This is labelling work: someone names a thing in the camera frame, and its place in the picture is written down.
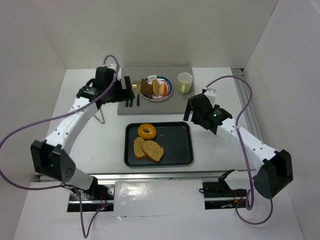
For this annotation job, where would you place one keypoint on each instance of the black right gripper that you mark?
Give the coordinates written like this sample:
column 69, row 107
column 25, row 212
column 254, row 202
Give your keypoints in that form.
column 194, row 110

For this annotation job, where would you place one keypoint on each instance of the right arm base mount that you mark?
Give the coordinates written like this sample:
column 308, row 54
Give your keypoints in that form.
column 217, row 195

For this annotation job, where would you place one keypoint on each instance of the black baking tray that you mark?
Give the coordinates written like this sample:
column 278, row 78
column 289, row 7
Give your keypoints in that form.
column 174, row 137

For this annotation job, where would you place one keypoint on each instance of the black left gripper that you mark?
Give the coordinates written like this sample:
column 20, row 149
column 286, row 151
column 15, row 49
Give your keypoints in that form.
column 127, row 85

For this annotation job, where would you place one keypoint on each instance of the brown chocolate croissant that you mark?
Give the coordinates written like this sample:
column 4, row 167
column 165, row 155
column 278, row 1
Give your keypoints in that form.
column 146, row 89

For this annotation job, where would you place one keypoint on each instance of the seeded bread slice front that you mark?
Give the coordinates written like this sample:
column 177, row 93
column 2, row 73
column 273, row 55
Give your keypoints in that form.
column 153, row 151

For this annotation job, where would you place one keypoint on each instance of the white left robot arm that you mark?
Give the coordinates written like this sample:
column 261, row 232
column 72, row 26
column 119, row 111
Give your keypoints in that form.
column 51, row 157

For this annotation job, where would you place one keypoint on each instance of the seeded bread slice back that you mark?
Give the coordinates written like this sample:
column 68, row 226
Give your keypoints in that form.
column 137, row 148

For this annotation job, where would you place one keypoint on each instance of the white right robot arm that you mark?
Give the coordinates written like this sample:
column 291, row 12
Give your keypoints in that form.
column 272, row 169

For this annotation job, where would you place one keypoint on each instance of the orange glazed donut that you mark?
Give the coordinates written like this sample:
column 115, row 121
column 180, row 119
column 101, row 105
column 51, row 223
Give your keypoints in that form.
column 147, row 131

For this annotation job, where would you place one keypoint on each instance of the grey placemat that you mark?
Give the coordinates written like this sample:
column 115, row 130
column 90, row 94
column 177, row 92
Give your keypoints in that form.
column 174, row 104

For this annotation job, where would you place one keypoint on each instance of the white plate teal rim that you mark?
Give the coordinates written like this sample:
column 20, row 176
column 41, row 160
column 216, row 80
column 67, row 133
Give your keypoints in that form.
column 161, row 79

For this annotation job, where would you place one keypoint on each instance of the green handled fork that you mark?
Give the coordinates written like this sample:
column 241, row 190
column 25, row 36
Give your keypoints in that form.
column 133, row 86

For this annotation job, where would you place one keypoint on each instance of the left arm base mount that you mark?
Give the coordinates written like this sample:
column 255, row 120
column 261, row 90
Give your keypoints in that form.
column 104, row 201

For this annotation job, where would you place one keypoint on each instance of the glossy orange bun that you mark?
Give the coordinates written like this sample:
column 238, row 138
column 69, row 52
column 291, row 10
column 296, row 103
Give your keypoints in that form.
column 163, row 89

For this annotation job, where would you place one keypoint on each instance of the pale yellow mug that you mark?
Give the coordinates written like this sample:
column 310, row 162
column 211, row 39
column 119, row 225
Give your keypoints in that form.
column 185, row 81

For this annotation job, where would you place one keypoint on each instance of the green handled knife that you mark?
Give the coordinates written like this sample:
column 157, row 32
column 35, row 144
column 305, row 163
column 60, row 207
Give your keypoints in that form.
column 138, row 94

